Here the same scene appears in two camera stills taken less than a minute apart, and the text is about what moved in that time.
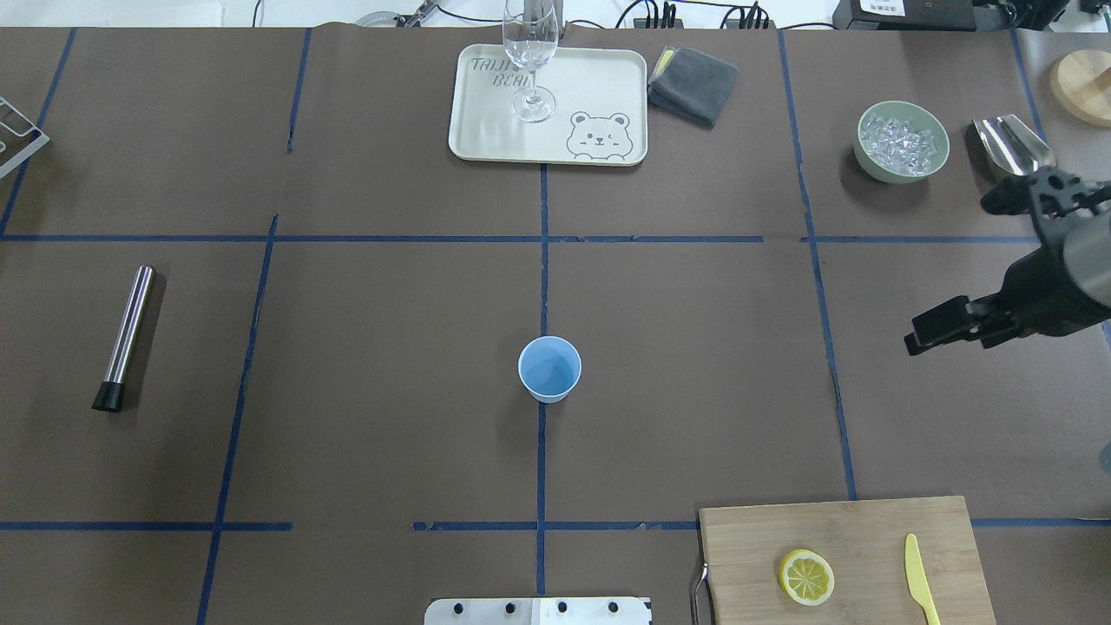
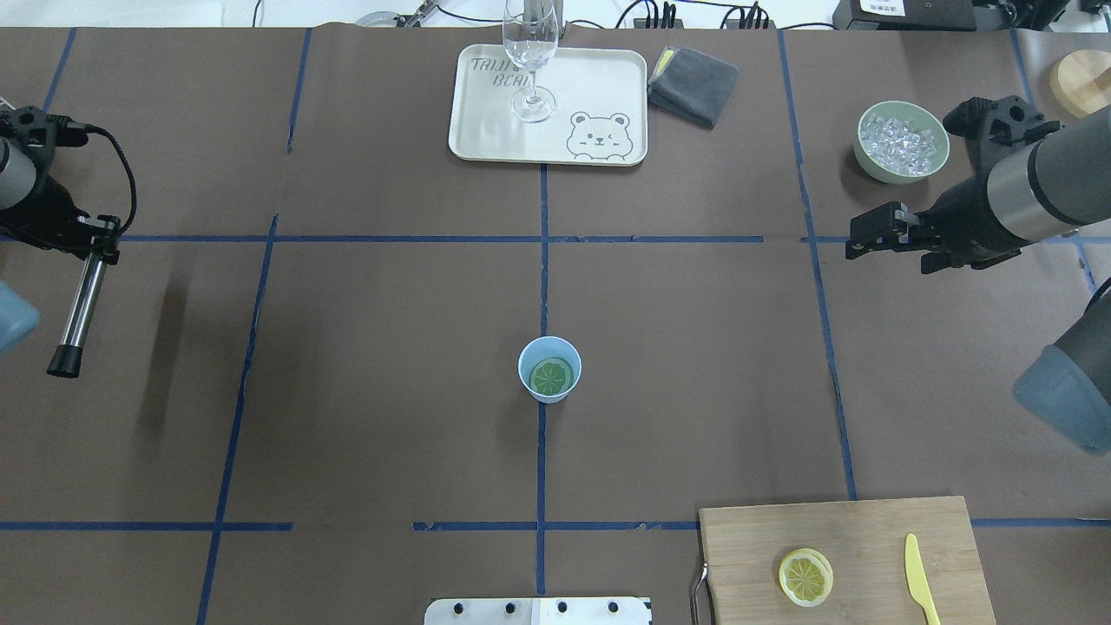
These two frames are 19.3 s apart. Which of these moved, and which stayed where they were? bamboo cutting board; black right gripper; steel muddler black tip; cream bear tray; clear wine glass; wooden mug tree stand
Moved: black right gripper; steel muddler black tip
Stayed: cream bear tray; clear wine glass; bamboo cutting board; wooden mug tree stand
